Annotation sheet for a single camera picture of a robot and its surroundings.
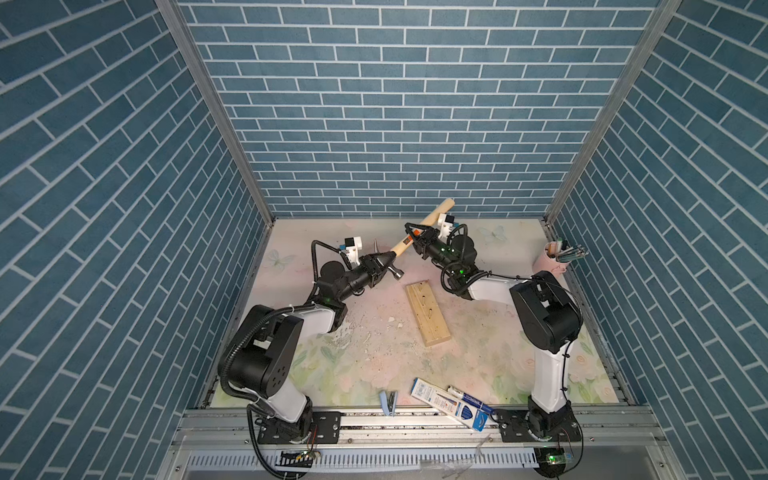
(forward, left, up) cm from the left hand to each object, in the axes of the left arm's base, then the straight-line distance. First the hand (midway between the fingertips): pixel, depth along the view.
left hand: (403, 261), depth 80 cm
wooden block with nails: (-9, -10, -20) cm, 24 cm away
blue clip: (-29, +3, -22) cm, 37 cm away
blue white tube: (-29, -18, -21) cm, 40 cm away
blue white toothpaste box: (-31, -14, -21) cm, 40 cm away
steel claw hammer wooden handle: (+14, -8, +1) cm, 16 cm away
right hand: (+10, -1, +2) cm, 11 cm away
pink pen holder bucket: (+16, -52, -14) cm, 56 cm away
